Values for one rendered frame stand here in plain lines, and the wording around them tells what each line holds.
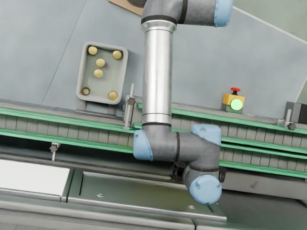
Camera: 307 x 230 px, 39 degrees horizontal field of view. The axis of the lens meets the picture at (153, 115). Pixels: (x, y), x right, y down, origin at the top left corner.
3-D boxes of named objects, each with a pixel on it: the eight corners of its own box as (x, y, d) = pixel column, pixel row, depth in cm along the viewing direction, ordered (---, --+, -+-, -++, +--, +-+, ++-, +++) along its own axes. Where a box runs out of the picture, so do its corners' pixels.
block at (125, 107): (120, 118, 172) (121, 121, 165) (124, 95, 171) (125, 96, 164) (129, 120, 173) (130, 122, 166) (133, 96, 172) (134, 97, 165)
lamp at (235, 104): (229, 108, 176) (231, 109, 173) (231, 97, 175) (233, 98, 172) (240, 110, 176) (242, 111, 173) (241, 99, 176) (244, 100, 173)
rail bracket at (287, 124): (272, 124, 173) (287, 129, 160) (276, 106, 172) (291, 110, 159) (282, 126, 174) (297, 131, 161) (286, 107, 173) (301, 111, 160)
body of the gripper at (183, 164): (172, 151, 132) (179, 159, 120) (200, 155, 133) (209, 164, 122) (168, 175, 133) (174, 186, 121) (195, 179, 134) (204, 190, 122)
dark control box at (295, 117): (282, 119, 187) (290, 122, 178) (286, 101, 186) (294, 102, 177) (300, 122, 188) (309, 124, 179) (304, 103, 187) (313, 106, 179)
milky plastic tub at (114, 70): (76, 96, 175) (75, 98, 167) (84, 41, 173) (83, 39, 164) (119, 103, 177) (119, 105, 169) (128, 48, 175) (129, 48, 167)
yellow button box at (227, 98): (220, 109, 183) (225, 111, 176) (224, 91, 182) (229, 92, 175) (236, 112, 184) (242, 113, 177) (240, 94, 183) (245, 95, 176)
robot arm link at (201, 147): (181, 126, 105) (178, 171, 107) (226, 128, 107) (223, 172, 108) (176, 122, 113) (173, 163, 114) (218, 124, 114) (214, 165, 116)
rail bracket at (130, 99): (120, 125, 165) (122, 131, 153) (128, 81, 164) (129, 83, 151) (128, 127, 166) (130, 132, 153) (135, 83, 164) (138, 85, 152)
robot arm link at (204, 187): (225, 174, 106) (222, 208, 107) (214, 164, 117) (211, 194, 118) (193, 173, 105) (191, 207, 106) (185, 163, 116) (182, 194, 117)
